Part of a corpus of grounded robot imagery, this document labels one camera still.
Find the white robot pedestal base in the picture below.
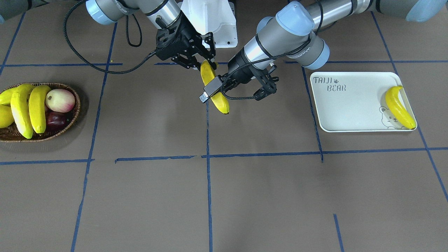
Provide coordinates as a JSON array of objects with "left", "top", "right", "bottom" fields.
[{"left": 178, "top": 0, "right": 238, "bottom": 48}]

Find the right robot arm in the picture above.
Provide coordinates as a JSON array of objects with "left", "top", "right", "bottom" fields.
[{"left": 63, "top": 0, "right": 217, "bottom": 75}]

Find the pink peach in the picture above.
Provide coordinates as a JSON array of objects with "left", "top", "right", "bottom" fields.
[{"left": 45, "top": 89, "right": 75, "bottom": 113}]

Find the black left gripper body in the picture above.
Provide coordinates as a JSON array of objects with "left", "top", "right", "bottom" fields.
[{"left": 227, "top": 49, "right": 256, "bottom": 86}]

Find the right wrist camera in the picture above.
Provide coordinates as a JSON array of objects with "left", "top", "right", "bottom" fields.
[{"left": 156, "top": 29, "right": 179, "bottom": 61}]

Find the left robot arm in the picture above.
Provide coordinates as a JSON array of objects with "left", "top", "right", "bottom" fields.
[{"left": 200, "top": 0, "right": 446, "bottom": 103}]

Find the brown wicker basket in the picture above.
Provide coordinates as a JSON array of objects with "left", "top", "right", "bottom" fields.
[{"left": 0, "top": 82, "right": 82, "bottom": 142}]

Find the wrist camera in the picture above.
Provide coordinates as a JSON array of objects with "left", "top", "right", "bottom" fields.
[
  {"left": 251, "top": 63, "right": 279, "bottom": 101},
  {"left": 156, "top": 29, "right": 179, "bottom": 61}
]

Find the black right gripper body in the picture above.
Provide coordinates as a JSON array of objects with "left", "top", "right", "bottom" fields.
[{"left": 176, "top": 15, "right": 211, "bottom": 60}]

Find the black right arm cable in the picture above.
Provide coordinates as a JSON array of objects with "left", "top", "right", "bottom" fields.
[{"left": 63, "top": 0, "right": 158, "bottom": 75}]

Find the yellow banana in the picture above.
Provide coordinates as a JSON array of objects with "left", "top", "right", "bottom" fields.
[
  {"left": 10, "top": 84, "right": 36, "bottom": 139},
  {"left": 199, "top": 60, "right": 230, "bottom": 114},
  {"left": 28, "top": 85, "right": 51, "bottom": 134},
  {"left": 385, "top": 85, "right": 417, "bottom": 130}
]

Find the cream bear tray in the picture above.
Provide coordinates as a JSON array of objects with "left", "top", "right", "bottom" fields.
[{"left": 310, "top": 72, "right": 417, "bottom": 132}]

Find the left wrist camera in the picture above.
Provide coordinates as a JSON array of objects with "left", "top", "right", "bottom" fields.
[{"left": 251, "top": 63, "right": 279, "bottom": 101}]

